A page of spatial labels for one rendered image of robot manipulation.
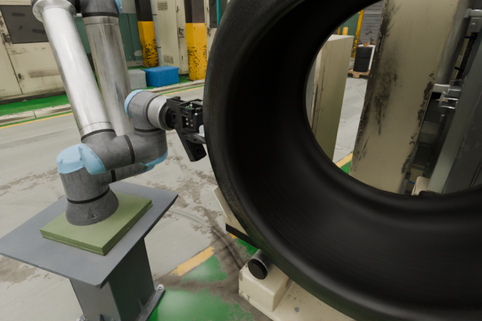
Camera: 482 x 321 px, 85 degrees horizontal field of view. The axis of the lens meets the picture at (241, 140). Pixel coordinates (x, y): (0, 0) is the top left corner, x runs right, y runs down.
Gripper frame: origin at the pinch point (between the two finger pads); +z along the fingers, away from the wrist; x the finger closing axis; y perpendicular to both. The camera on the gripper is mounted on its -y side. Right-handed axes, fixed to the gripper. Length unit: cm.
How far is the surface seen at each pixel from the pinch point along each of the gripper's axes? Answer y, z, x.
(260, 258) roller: -16.7, 16.0, -10.3
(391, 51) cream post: 19.8, 24.6, 25.4
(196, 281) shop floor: -110, -45, 22
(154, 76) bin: -92, -433, 283
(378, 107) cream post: 7.0, 24.8, 25.3
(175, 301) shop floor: -110, -45, 7
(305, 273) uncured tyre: -10.3, 26.0, -13.0
